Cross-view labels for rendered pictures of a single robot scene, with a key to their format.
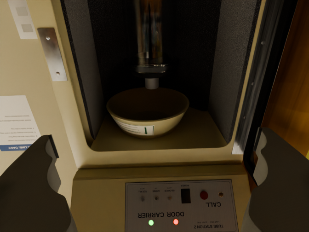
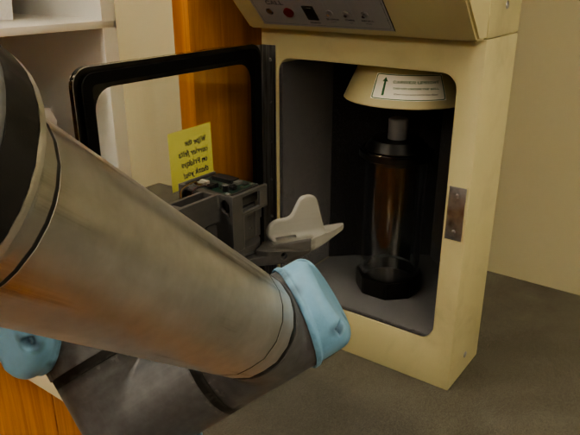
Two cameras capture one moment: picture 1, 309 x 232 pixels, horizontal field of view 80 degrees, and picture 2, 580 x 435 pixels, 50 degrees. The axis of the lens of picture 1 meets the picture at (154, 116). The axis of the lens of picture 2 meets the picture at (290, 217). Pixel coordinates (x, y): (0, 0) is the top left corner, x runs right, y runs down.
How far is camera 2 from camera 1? 0.67 m
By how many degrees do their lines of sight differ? 61
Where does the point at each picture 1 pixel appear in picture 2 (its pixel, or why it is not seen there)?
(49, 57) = (459, 213)
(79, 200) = (457, 17)
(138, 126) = (391, 97)
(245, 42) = (286, 179)
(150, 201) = (353, 10)
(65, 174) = not seen: outside the picture
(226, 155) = (280, 43)
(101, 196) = (425, 20)
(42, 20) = (453, 246)
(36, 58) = not seen: outside the picture
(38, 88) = not seen: outside the picture
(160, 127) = (365, 88)
